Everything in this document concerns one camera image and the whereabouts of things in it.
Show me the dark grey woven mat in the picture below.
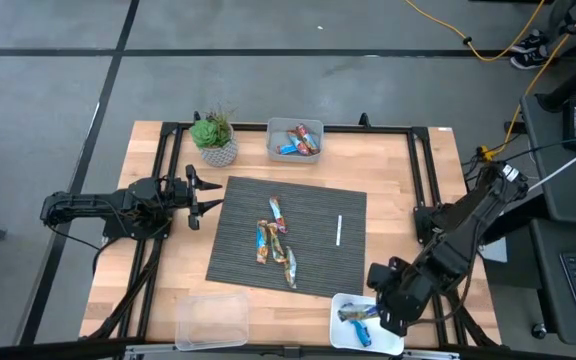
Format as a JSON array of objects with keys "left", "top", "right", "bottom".
[{"left": 205, "top": 175, "right": 369, "bottom": 300}]

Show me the yellow cable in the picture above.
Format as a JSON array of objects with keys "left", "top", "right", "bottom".
[
  {"left": 403, "top": 0, "right": 547, "bottom": 63},
  {"left": 477, "top": 0, "right": 576, "bottom": 162}
]

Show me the white cable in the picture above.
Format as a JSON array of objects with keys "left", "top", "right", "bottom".
[{"left": 526, "top": 148, "right": 576, "bottom": 194}]

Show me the clear plastic bin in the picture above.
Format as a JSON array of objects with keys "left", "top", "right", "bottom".
[{"left": 173, "top": 292, "right": 251, "bottom": 353}]

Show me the blue orange granola bar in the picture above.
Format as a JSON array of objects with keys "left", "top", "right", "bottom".
[{"left": 255, "top": 218, "right": 270, "bottom": 266}]

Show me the light grey plastic bin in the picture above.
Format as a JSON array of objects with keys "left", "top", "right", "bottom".
[{"left": 265, "top": 116, "right": 325, "bottom": 165}]

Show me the red blue granola bar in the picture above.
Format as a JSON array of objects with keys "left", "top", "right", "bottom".
[{"left": 268, "top": 195, "right": 289, "bottom": 235}]

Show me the potted succulent plant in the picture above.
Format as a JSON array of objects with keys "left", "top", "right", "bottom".
[{"left": 188, "top": 105, "right": 240, "bottom": 169}]

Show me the pile of snack packets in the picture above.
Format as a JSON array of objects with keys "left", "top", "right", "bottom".
[{"left": 286, "top": 129, "right": 312, "bottom": 157}]

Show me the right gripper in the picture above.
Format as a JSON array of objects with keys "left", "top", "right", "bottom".
[{"left": 366, "top": 255, "right": 433, "bottom": 339}]

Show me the white plastic bin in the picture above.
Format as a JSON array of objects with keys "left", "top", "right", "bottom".
[{"left": 328, "top": 292, "right": 406, "bottom": 357}]

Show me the white paper sheet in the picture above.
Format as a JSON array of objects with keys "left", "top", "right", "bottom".
[{"left": 482, "top": 238, "right": 509, "bottom": 264}]

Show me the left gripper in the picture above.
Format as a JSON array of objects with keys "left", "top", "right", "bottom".
[{"left": 166, "top": 163, "right": 226, "bottom": 232}]

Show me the grey desk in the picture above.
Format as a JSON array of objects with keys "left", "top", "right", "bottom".
[
  {"left": 519, "top": 93, "right": 576, "bottom": 227},
  {"left": 528, "top": 218, "right": 576, "bottom": 350}
]

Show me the person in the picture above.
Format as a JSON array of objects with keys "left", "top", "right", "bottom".
[{"left": 509, "top": 0, "right": 576, "bottom": 71}]

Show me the black aluminium table frame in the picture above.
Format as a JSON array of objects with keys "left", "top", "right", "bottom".
[{"left": 80, "top": 112, "right": 504, "bottom": 360}]

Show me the green silver granola bar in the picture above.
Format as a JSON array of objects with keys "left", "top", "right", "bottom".
[{"left": 282, "top": 245, "right": 299, "bottom": 290}]

